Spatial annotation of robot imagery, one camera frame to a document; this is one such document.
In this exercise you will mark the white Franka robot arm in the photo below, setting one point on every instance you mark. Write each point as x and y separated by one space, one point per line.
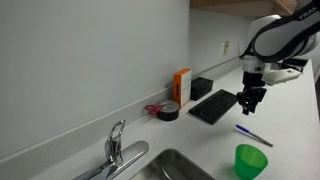
283 36

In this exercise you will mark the small black box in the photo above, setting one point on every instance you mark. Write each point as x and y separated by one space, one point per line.
201 88

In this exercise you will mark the white marker with blue cap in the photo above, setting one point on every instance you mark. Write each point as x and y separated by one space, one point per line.
254 135

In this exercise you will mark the black computer keyboard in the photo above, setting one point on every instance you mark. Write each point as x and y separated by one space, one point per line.
213 106

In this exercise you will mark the beige wall switch plate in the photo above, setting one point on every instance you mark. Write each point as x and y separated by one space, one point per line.
226 47

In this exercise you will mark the orange and white box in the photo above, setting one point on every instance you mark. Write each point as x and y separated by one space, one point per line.
182 87

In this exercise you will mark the stainless steel sink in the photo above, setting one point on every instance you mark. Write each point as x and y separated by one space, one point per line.
170 168

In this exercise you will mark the green plastic cup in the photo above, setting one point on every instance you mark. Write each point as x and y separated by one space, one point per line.
250 163

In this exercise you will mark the chrome faucet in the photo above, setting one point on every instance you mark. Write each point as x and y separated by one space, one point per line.
115 150

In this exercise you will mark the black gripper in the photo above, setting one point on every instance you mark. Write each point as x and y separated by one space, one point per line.
251 80

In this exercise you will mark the white wall outlet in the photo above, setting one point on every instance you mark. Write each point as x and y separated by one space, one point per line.
221 49

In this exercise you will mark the black tape roll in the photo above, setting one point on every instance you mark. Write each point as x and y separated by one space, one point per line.
168 111

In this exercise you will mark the wooden wall cabinet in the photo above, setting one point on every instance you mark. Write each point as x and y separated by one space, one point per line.
240 6

